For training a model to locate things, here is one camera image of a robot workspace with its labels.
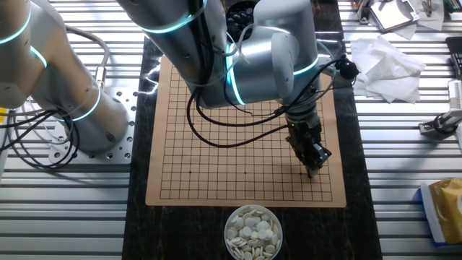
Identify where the white bowl of white stones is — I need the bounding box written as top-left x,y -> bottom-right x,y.
223,204 -> 284,260

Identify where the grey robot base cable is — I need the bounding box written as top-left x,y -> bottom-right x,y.
64,25 -> 111,90

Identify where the blue white flat pack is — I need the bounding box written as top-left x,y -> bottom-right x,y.
420,180 -> 462,248

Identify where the black bowl of black stones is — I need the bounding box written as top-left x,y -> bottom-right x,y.
225,0 -> 259,41

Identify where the pile of white tissues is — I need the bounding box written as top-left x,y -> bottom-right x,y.
349,35 -> 427,105

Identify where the tan go board mat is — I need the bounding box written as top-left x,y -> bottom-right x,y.
145,55 -> 347,209

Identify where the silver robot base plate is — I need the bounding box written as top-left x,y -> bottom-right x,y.
48,86 -> 138,165

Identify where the white tissue sheet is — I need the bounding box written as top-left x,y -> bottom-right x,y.
393,0 -> 445,40

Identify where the black and silver tool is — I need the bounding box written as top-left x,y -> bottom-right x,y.
418,79 -> 462,141

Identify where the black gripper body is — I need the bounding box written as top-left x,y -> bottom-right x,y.
286,121 -> 323,162

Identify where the gripper finger with silver tip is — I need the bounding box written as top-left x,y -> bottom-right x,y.
308,142 -> 332,178
297,154 -> 313,178

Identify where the black camera cable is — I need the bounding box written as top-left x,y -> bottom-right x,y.
194,57 -> 342,128

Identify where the black marble pattern mat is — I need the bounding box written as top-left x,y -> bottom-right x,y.
121,0 -> 383,260

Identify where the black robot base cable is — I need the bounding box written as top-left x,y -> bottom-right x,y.
0,106 -> 82,170

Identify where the black keyboard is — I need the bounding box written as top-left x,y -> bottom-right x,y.
445,35 -> 462,81

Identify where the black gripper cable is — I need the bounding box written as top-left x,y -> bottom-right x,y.
186,86 -> 292,149

